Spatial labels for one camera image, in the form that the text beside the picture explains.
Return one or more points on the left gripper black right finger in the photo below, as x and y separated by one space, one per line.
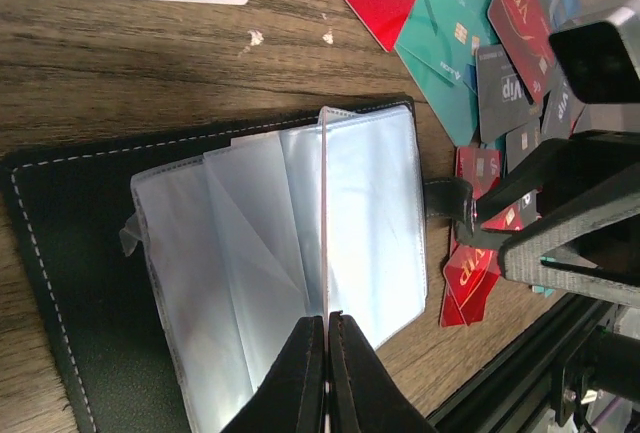
362 395

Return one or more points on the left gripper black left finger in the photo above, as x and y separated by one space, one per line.
291 396

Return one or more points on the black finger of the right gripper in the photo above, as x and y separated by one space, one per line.
562 169
594 253

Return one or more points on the black leather card holder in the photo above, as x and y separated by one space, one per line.
171 268

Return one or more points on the red VIP card bottom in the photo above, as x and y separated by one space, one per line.
470 275

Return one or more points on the black front rail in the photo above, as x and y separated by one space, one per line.
513 390

